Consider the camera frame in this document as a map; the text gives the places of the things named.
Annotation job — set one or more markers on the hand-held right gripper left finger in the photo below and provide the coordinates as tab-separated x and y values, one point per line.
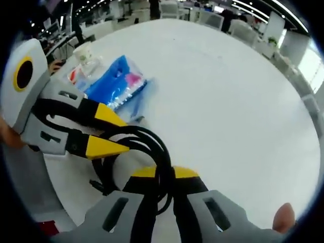
116	222

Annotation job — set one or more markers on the person's left hand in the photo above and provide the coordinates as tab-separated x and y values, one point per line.
8	135

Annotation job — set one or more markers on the thick blue packet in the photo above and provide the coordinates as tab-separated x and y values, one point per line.
111	83

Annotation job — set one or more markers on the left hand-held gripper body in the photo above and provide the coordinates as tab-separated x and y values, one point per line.
15	106

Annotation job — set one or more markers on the person's red clothing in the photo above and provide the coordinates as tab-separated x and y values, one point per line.
49	226

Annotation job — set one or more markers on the clear plastic bottle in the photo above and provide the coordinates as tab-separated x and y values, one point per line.
89	68

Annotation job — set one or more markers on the packet with blue disc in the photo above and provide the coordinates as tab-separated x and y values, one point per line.
143	101

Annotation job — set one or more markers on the person's right hand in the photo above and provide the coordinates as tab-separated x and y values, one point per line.
286	217

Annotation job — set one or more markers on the green potted plant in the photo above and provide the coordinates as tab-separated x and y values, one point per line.
273	41

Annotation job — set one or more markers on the grey chair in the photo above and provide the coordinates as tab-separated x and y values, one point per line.
30	189

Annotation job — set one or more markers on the cream paper cup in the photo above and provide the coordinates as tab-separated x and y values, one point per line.
82	51

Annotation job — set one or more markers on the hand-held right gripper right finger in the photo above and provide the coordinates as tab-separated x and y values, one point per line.
202	222

